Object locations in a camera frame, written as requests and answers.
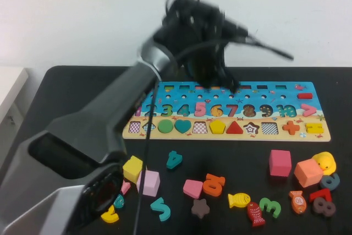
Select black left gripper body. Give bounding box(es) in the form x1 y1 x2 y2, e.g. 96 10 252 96
186 43 227 87

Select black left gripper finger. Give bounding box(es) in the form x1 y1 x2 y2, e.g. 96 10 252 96
205 78 223 89
222 64 240 95

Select yellow pentagon piece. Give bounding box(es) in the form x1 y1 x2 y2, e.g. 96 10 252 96
208 120 227 135

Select pink number five piece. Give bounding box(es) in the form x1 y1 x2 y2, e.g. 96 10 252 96
194 101 207 117

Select red triangle piece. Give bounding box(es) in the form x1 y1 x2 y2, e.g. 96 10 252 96
225 121 244 135

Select teal heart piece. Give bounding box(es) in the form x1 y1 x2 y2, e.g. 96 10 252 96
174 119 193 134

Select blue wooden puzzle board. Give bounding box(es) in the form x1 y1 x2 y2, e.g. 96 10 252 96
122 81 332 142

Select green circle piece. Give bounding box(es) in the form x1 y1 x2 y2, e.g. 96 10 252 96
157 119 174 134

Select orange plus sign piece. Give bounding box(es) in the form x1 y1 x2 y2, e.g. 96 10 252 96
282 121 301 134

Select pink greater-than sign piece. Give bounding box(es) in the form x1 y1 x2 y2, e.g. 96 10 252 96
301 103 317 117

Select teal number four piece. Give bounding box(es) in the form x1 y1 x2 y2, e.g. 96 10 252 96
166 150 184 171

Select orange number ten piece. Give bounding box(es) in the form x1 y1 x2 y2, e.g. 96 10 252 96
202 173 226 197

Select yellow equals sign piece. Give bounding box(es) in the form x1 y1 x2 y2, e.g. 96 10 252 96
305 122 324 134

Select pink trapezoid piece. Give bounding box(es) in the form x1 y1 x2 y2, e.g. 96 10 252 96
183 179 204 200

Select brown star piece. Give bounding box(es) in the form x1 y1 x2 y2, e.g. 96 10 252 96
191 198 211 219

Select green number three piece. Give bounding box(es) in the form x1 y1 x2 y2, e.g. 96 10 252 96
259 197 282 219

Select teal number five piece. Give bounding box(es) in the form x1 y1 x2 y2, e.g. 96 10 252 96
150 197 172 222

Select red number seven piece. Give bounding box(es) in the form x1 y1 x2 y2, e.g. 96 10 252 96
309 188 333 204

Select brown number eight piece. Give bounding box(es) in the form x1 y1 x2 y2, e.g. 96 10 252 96
312 196 337 217

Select yellow number nine piece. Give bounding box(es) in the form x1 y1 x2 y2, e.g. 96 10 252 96
100 204 120 224

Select magenta cube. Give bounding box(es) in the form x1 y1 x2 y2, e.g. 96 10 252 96
269 149 292 177

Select yellow cube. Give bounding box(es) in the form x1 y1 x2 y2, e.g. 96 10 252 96
122 155 144 185

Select light pink cube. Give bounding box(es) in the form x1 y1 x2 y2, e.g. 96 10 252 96
136 170 161 197

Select yellow wooden fish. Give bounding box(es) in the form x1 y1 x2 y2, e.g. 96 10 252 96
227 192 251 209

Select salmon orange cube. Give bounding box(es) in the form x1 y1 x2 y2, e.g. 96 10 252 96
293 159 324 188

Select yellow rubber duck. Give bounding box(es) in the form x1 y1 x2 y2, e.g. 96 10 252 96
311 151 337 176

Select red wooden fish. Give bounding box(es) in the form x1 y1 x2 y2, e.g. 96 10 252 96
246 201 266 227

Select pink wooden fish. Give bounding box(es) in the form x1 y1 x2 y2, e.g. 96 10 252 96
120 179 131 195

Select orange wooden fish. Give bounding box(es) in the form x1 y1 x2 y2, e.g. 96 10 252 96
288 190 307 215

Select blue-grey number six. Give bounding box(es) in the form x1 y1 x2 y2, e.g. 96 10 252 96
319 172 340 191

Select teal wooden fish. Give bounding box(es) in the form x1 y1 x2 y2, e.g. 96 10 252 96
113 193 125 209

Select white cabinet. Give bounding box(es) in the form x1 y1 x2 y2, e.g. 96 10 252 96
0 67 30 164

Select long black cable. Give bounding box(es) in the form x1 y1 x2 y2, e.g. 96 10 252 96
134 35 294 235

